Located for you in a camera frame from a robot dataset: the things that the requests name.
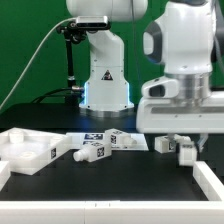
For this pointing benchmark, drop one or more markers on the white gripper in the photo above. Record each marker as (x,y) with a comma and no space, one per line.
(165,116)

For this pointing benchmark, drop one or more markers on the white square tabletop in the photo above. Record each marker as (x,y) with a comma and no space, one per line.
(28,151)

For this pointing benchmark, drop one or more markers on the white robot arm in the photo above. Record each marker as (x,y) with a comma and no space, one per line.
(186,39)

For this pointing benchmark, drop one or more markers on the white tag sheet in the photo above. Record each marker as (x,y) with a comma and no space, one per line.
(79,139)

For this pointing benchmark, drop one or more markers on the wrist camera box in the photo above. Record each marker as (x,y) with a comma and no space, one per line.
(162,87)

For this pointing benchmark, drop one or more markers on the silver camera bar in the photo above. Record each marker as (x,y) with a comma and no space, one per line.
(92,22)

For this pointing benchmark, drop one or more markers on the black camera stand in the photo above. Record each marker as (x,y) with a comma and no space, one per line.
(73,36)

